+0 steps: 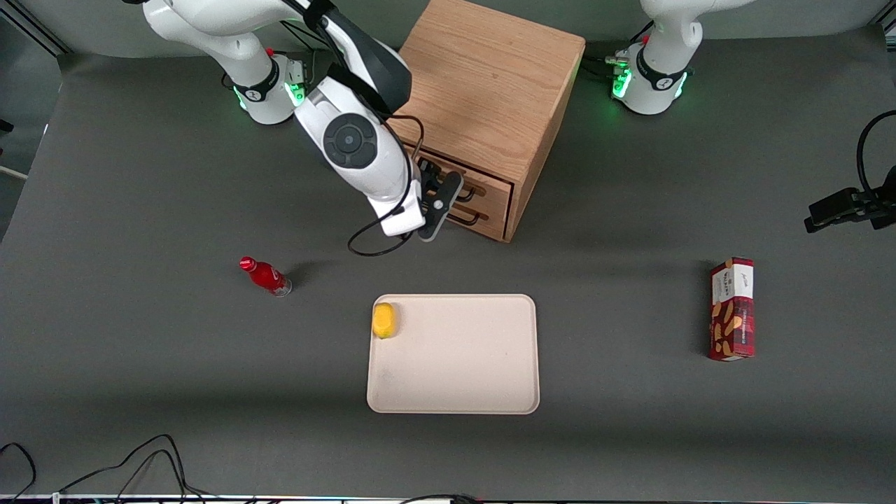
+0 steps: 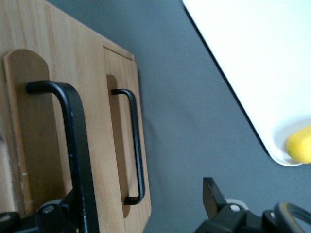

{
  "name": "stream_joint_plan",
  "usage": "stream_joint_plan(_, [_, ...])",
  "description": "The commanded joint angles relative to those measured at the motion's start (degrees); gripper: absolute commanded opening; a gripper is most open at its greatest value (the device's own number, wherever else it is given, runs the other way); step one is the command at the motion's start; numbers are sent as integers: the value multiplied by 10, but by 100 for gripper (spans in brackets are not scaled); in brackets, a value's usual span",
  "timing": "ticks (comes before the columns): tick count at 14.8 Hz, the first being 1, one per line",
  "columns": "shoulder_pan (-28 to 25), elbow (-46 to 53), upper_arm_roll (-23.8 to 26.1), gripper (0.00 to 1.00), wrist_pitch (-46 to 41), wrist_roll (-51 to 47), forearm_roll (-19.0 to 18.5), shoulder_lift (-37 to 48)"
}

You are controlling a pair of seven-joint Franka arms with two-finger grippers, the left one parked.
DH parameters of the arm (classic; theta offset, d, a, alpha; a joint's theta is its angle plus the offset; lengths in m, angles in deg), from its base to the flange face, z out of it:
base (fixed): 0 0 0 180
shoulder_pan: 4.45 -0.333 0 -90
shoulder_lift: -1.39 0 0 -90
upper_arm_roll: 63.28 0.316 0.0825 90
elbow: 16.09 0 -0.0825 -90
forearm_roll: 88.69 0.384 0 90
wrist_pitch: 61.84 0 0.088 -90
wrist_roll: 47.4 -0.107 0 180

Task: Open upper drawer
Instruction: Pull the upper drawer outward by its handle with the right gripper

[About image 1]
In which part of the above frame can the aluminium frame rail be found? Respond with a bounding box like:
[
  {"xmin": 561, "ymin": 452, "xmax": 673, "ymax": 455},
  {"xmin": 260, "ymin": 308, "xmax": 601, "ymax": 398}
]
[{"xmin": 0, "ymin": 0, "xmax": 71, "ymax": 57}]

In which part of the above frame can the yellow lemon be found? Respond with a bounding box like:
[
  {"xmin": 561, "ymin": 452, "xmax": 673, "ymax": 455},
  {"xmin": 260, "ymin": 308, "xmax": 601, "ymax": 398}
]
[{"xmin": 372, "ymin": 302, "xmax": 398, "ymax": 340}]

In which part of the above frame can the wooden drawer cabinet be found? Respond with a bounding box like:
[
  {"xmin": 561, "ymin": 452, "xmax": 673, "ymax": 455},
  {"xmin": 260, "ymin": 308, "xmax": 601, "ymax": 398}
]
[{"xmin": 384, "ymin": 0, "xmax": 587, "ymax": 244}]

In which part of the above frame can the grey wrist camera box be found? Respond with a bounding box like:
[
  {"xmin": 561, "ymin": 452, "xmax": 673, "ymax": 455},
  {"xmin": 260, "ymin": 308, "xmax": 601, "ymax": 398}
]
[{"xmin": 419, "ymin": 171, "xmax": 465, "ymax": 243}]

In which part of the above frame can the beige plastic tray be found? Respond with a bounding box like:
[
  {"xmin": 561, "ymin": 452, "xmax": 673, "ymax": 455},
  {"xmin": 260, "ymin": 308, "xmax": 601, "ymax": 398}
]
[{"xmin": 366, "ymin": 293, "xmax": 541, "ymax": 415}]

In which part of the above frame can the black floor cable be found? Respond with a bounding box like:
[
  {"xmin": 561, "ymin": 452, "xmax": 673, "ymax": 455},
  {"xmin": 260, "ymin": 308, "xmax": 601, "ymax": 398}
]
[
  {"xmin": 55, "ymin": 434, "xmax": 214, "ymax": 504},
  {"xmin": 0, "ymin": 442, "xmax": 38, "ymax": 502}
]

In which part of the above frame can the red cookie box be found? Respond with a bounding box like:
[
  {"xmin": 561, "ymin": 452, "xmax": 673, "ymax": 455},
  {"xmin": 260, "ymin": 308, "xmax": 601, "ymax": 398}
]
[{"xmin": 707, "ymin": 256, "xmax": 756, "ymax": 363}]

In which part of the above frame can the black base cable bundle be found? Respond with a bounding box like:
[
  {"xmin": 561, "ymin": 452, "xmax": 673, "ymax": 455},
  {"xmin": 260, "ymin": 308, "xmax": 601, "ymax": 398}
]
[{"xmin": 583, "ymin": 50, "xmax": 631, "ymax": 83}]

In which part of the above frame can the red drink bottle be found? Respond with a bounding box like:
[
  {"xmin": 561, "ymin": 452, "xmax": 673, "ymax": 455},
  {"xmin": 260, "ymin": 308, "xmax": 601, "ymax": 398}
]
[{"xmin": 239, "ymin": 256, "xmax": 293, "ymax": 298}]

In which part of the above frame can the black looped camera cable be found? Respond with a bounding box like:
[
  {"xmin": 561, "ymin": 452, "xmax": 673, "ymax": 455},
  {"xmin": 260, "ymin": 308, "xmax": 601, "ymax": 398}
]
[{"xmin": 856, "ymin": 110, "xmax": 896, "ymax": 198}]

